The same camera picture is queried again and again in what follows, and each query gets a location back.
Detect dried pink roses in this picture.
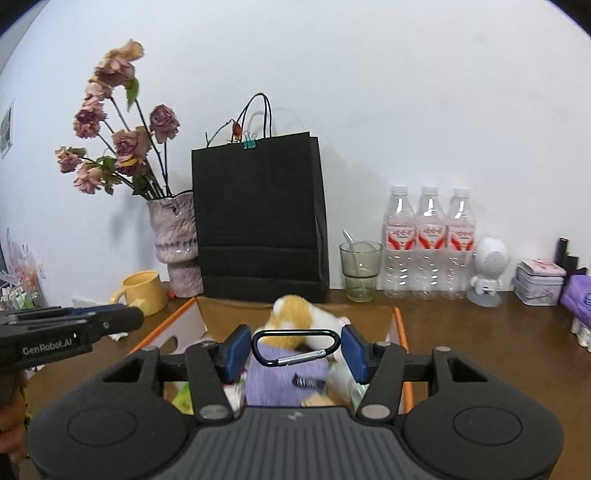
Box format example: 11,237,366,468
55,39,181,200

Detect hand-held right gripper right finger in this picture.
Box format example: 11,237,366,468
341,324,489,422

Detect orange and white plush toy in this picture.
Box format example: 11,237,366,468
255,295,352,361

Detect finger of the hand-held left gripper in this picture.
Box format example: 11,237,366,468
76,306,145,345
0,304,127,325

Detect black paper bag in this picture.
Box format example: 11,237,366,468
191,92,331,304

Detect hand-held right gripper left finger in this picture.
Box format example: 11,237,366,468
102,324,253,426

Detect black carabiner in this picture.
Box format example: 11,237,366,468
252,329,341,368

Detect small black box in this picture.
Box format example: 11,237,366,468
556,237,581,274

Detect red cardboard box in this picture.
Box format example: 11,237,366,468
124,295,414,416

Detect clear water bottle red label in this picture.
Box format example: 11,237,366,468
381,185,416,299
442,187,477,300
412,185,446,300

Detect row of small white vials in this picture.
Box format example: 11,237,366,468
571,316,591,354

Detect clear glass cup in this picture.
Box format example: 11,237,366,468
340,241,384,303

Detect spoon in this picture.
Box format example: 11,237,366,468
343,229,370,296

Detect pale green soft item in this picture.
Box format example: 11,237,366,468
348,382,371,412

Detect person's left hand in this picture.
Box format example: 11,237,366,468
0,371,30,463

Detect white robot figure speaker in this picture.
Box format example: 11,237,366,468
466,237,509,308

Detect pile of snack packets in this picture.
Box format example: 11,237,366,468
0,226,49,311

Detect purple tissue pack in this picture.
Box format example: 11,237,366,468
560,274,591,319

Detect printed tin box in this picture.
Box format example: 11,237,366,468
513,259,568,306

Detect pale purple ceramic vase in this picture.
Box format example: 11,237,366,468
147,190,205,299

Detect yellow mug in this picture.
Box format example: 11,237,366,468
110,271,168,317

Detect purple knit drawstring pouch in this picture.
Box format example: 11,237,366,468
245,342,331,408

